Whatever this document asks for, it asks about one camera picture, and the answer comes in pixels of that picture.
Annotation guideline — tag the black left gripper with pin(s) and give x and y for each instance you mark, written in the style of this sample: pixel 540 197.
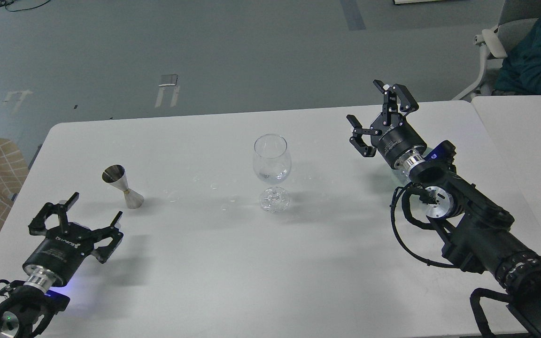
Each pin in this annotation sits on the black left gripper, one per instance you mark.
pixel 62 252

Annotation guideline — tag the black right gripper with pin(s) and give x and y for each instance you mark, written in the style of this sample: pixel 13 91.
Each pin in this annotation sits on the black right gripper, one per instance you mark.
pixel 390 134

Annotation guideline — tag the steel cocktail jigger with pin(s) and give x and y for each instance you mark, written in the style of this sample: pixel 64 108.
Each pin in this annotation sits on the steel cocktail jigger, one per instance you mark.
pixel 115 175

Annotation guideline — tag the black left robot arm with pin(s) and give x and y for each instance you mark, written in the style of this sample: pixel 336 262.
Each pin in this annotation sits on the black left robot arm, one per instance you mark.
pixel 28 307

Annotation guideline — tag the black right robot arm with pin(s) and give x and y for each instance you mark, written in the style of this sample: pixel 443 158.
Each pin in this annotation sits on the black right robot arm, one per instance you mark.
pixel 475 231

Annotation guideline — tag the clear wine glass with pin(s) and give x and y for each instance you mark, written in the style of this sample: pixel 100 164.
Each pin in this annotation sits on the clear wine glass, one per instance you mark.
pixel 272 164

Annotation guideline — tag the white grey office chair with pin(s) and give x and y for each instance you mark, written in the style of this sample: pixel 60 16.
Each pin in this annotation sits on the white grey office chair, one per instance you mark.
pixel 516 19

